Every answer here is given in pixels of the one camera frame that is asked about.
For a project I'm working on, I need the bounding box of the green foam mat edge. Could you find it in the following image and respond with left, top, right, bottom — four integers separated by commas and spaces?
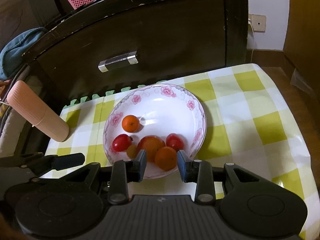
62, 80, 168, 110

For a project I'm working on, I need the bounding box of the large red tomato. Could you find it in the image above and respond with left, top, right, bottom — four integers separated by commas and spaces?
137, 135, 165, 163

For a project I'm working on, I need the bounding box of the red cherry tomato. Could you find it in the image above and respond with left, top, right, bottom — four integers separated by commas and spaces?
165, 133, 184, 152

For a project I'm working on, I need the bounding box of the pink ribbed tube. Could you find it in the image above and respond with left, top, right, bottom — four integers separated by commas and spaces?
7, 80, 69, 142

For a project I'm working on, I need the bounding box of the grey sofa cushion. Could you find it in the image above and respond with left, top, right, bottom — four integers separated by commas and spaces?
1, 76, 43, 158

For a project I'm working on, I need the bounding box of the wall socket plate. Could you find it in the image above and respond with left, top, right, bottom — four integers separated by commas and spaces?
249, 14, 267, 33

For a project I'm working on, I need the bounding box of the clear drawer handle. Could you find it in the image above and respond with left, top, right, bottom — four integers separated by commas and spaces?
98, 51, 138, 73

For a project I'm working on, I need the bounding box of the green checked tablecloth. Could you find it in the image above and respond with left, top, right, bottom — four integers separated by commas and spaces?
46, 64, 319, 239

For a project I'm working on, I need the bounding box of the dark wooden cabinet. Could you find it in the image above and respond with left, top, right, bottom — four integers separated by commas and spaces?
23, 0, 248, 101

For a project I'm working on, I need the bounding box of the red oblong tomato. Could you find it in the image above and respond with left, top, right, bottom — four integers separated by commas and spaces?
112, 134, 133, 152

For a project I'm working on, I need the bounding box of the cardboard box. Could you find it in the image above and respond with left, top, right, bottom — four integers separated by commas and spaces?
284, 0, 319, 82

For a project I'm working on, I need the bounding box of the small orange tangerine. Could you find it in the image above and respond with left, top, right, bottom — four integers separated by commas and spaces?
121, 115, 140, 133

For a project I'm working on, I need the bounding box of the white cable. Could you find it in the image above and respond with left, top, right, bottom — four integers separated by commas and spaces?
247, 17, 256, 65

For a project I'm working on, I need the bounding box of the blue cloth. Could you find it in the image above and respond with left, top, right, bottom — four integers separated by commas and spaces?
1, 27, 47, 80

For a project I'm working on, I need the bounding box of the small brown longan in plate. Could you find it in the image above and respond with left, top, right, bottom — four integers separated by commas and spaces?
126, 144, 138, 159

